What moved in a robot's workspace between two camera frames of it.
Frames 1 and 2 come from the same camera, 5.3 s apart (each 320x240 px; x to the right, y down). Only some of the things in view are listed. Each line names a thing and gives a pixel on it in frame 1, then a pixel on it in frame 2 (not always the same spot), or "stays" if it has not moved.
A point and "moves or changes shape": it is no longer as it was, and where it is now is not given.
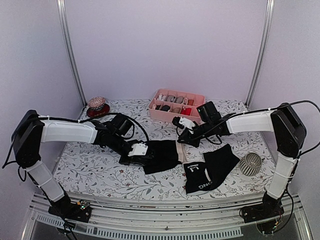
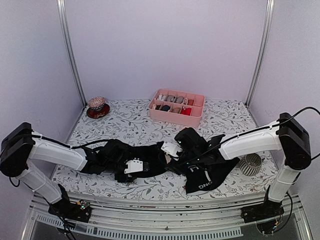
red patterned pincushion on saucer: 97,107 stays
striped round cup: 250,164 stays
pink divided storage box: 169,104 stays
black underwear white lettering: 202,177 stays
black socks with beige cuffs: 164,154 moves or changes shape
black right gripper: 193,141 -> 173,164
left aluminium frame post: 61,7 stays
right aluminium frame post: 262,53 stays
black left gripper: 134,159 -> 124,179
